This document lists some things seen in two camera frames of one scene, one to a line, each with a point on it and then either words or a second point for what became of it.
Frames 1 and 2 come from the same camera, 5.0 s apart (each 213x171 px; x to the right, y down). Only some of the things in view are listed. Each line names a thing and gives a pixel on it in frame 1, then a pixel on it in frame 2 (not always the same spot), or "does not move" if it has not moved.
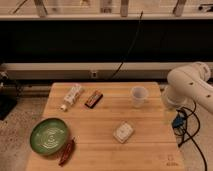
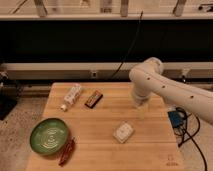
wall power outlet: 94,74 does not move
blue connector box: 177,121 does not move
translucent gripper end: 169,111 to 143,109
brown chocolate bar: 94,99 does not move
